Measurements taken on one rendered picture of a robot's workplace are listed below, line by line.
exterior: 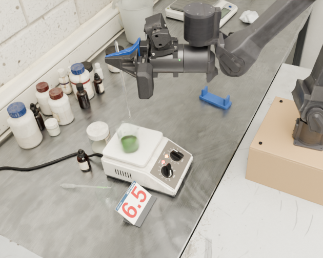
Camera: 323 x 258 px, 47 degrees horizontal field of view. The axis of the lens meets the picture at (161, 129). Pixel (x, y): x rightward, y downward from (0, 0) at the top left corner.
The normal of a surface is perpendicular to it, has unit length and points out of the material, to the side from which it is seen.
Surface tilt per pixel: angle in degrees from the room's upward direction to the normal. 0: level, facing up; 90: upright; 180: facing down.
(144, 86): 90
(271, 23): 87
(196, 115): 0
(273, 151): 3
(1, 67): 90
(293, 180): 90
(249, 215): 0
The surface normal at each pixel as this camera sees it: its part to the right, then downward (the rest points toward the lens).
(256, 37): -0.02, 0.66
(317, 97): 0.02, 0.20
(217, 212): -0.07, -0.72
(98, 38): 0.88, 0.29
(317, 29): -0.47, 0.64
